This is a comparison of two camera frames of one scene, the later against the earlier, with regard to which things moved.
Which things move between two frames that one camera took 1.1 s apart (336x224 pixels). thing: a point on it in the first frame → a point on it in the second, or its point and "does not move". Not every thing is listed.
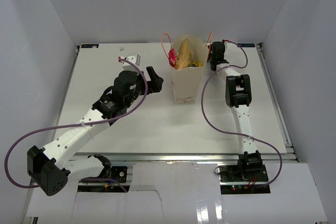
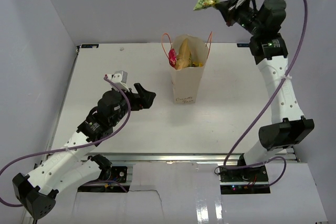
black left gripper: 154,85 → 145,102
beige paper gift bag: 185,82 does not move
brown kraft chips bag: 184,59 does not move
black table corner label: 247,44 does not move
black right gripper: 212,48 → 224,6
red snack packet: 172,57 does not move
